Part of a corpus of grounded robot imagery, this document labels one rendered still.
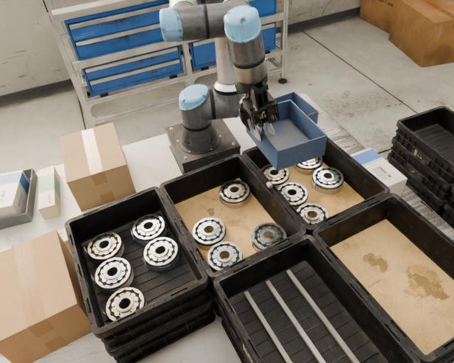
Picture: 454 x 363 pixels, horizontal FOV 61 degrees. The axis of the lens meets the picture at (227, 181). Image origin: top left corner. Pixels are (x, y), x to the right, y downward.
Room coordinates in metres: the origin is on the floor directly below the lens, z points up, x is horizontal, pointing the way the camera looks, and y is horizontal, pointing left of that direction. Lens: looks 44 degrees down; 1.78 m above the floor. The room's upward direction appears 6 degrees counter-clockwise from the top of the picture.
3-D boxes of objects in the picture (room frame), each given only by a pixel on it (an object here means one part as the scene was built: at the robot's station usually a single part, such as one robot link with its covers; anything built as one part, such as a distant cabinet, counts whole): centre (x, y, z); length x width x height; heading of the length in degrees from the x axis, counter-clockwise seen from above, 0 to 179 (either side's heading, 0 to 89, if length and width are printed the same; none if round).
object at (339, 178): (0.91, -0.34, 0.86); 0.10 x 0.10 x 0.01
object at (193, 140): (1.27, 0.09, 0.85); 0.15 x 0.15 x 0.10
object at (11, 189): (1.10, 0.86, 0.75); 0.20 x 0.12 x 0.09; 7
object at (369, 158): (1.01, -0.55, 0.75); 0.20 x 0.12 x 0.09; 20
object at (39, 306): (0.63, 0.59, 0.78); 0.30 x 0.22 x 0.16; 25
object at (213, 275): (0.77, 0.01, 0.92); 0.40 x 0.30 x 0.02; 23
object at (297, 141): (0.87, -0.18, 1.10); 0.20 x 0.15 x 0.07; 19
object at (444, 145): (1.38, -1.07, 0.37); 0.40 x 0.30 x 0.45; 17
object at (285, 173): (0.96, -0.16, 0.86); 0.10 x 0.10 x 0.01
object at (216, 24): (0.91, -0.05, 1.42); 0.11 x 0.11 x 0.08; 2
